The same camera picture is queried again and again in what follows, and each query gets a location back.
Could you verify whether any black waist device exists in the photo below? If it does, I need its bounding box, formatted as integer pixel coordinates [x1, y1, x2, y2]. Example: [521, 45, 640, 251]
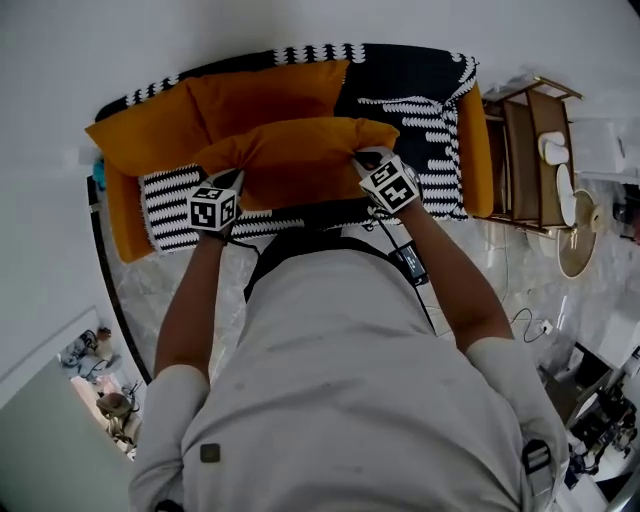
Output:
[389, 240, 430, 286]

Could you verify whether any brown handbag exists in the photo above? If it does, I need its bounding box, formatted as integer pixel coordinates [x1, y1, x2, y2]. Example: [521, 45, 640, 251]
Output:
[95, 391, 142, 426]

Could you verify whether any white slipper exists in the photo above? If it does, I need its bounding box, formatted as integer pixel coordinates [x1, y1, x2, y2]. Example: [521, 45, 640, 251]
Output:
[537, 130, 572, 166]
[555, 163, 578, 227]

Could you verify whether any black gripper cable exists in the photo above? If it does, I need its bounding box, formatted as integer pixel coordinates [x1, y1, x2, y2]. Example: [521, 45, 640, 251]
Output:
[227, 237, 261, 262]
[367, 209, 437, 334]

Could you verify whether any beige bag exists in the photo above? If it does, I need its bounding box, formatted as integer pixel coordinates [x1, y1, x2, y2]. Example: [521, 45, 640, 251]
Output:
[107, 422, 141, 454]

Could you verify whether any person's left forearm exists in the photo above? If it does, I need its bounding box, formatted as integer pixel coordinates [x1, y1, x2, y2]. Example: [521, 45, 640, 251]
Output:
[152, 232, 229, 386]

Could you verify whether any black equipment rig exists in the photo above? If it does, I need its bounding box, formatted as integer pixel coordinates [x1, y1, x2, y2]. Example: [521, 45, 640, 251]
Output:
[569, 384, 640, 476]

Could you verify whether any orange sofa with patterned blanket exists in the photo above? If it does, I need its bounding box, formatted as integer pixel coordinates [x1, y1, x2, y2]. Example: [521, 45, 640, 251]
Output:
[94, 42, 479, 254]

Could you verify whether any orange cushion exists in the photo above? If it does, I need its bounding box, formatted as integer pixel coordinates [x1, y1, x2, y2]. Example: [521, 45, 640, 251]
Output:
[187, 59, 351, 149]
[192, 117, 401, 212]
[84, 79, 209, 177]

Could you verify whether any wooden side shelf rack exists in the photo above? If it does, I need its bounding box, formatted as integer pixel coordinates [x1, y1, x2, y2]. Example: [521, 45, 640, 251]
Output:
[474, 74, 585, 237]

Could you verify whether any person's right forearm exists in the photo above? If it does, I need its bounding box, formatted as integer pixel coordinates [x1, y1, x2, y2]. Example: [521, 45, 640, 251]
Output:
[397, 202, 516, 354]

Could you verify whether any person's white shirt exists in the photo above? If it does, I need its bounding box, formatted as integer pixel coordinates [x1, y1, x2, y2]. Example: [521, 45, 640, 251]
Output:
[128, 249, 571, 512]

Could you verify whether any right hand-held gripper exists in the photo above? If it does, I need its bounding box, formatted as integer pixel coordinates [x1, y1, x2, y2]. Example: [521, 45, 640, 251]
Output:
[350, 145, 424, 215]

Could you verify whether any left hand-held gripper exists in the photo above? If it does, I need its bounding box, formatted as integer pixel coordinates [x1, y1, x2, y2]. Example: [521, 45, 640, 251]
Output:
[186, 168, 247, 232]

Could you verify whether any white cardboard box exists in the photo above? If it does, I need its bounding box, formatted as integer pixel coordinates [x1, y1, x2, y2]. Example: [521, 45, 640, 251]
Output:
[569, 117, 640, 181]

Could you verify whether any black floor cable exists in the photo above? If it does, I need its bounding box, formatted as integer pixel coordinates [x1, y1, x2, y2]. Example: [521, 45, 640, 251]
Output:
[507, 307, 546, 344]

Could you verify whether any grey white fabric bundle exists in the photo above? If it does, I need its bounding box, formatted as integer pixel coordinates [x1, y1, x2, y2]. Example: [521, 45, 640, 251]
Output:
[60, 328, 123, 382]

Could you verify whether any grey shoulder strap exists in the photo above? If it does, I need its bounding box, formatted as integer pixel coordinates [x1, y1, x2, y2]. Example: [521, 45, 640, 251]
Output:
[520, 438, 556, 501]

